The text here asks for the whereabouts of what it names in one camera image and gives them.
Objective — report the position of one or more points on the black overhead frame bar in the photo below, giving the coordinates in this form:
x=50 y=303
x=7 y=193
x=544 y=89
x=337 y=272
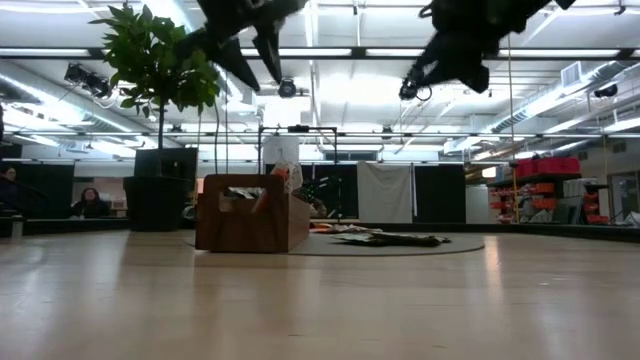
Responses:
x=360 y=52

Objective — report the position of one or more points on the black partition panel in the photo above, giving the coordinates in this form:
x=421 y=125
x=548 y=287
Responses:
x=440 y=195

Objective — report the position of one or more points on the white cloth panel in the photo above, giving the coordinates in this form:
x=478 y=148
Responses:
x=385 y=195

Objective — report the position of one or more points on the shelf with red bins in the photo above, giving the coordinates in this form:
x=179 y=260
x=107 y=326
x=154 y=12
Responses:
x=550 y=166

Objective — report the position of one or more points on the wide black partition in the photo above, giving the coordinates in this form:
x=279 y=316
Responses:
x=45 y=190

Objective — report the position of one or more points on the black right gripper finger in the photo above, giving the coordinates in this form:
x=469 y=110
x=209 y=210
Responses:
x=430 y=65
x=475 y=77

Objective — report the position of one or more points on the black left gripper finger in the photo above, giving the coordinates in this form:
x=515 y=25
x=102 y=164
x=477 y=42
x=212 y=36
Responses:
x=272 y=50
x=220 y=50

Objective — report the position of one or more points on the silver metal post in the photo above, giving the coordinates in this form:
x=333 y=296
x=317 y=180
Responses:
x=17 y=227

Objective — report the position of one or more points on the green potted plant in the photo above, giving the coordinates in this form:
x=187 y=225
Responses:
x=160 y=60

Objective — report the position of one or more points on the round grey mat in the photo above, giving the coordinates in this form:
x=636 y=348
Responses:
x=400 y=250

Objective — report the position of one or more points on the black ceiling spotlight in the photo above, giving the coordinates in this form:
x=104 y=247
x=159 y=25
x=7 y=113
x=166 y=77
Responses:
x=87 y=80

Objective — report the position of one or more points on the green yellow tea bag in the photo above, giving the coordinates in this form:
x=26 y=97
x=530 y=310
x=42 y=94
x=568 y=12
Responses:
x=415 y=239
x=360 y=240

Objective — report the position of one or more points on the white square panel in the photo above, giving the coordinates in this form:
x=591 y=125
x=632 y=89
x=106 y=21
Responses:
x=281 y=150

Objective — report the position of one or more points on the black metal stand frame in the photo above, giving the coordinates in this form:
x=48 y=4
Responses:
x=297 y=128

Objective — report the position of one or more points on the person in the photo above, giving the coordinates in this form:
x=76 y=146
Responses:
x=9 y=190
x=90 y=205

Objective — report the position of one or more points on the black ceiling speaker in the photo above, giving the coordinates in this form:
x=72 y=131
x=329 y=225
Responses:
x=606 y=91

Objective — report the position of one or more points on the brown wooden tea box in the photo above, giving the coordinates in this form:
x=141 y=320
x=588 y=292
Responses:
x=240 y=235

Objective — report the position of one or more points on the black overhead camera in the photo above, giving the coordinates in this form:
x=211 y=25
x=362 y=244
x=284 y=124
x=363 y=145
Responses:
x=287 y=89

